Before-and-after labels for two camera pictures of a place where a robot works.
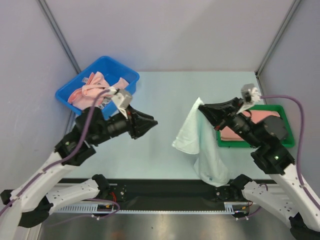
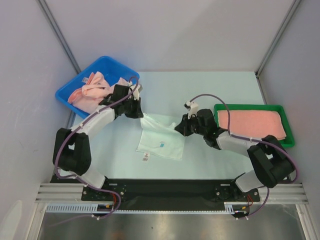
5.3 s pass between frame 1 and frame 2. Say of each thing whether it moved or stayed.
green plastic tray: stayed
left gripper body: moved
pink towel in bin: stayed
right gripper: moved
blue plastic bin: stayed
